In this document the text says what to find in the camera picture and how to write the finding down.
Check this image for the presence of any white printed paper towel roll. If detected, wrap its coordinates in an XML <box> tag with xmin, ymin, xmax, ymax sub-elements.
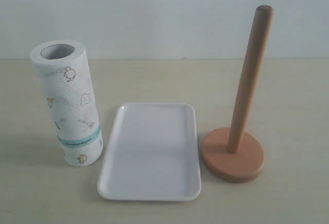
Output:
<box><xmin>30</xmin><ymin>40</ymin><xmax>103</xmax><ymax>167</ymax></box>

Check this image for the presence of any wooden paper towel holder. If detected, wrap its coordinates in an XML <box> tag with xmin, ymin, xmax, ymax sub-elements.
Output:
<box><xmin>201</xmin><ymin>5</ymin><xmax>274</xmax><ymax>183</ymax></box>

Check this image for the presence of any white rectangular plastic tray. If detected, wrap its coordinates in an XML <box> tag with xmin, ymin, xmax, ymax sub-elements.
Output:
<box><xmin>97</xmin><ymin>102</ymin><xmax>202</xmax><ymax>201</ymax></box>

